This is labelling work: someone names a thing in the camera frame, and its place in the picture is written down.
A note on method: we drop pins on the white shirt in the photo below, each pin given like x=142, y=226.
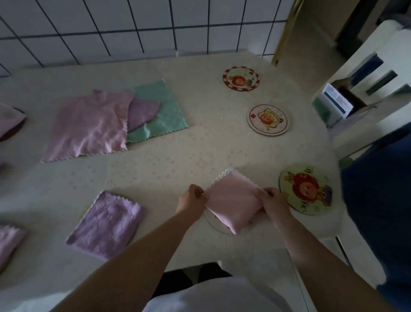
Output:
x=221, y=297

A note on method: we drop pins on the cream patterned tablecloth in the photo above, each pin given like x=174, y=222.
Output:
x=192, y=154

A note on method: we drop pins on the round yellow-green cartoon coaster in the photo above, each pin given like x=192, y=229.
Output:
x=305, y=189

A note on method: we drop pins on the person's left forearm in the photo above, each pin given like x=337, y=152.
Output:
x=138, y=266

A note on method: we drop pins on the person's left hand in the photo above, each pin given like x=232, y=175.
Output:
x=189, y=204

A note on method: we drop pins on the white chair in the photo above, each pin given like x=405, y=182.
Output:
x=382, y=96

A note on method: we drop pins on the person's right forearm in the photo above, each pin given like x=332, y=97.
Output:
x=321, y=270

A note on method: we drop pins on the folded purple cloth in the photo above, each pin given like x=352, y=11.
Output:
x=106, y=225

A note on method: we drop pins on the large pink cloth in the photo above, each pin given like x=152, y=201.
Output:
x=88, y=125

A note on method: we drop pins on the round white cartoon coaster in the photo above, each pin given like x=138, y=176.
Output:
x=268, y=119

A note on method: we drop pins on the black trousers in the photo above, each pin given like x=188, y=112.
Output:
x=179, y=279

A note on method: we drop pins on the person's right fingers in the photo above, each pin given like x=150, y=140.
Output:
x=266, y=193

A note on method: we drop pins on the person's right hand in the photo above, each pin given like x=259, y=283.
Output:
x=276, y=205

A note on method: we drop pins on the small green object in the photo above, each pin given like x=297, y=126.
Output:
x=345, y=163

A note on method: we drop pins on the gold-coloured post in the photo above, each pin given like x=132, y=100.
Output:
x=287, y=32

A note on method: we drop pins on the round red-rimmed cartoon coaster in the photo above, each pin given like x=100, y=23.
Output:
x=240, y=78

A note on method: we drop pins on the white and blue booklet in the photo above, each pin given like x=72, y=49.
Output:
x=335, y=103

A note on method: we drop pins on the person's left fingers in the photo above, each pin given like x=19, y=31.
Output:
x=199, y=192

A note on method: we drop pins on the green cloth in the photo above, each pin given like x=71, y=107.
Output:
x=167, y=115

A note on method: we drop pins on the blue fabric garment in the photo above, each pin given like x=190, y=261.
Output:
x=379, y=205

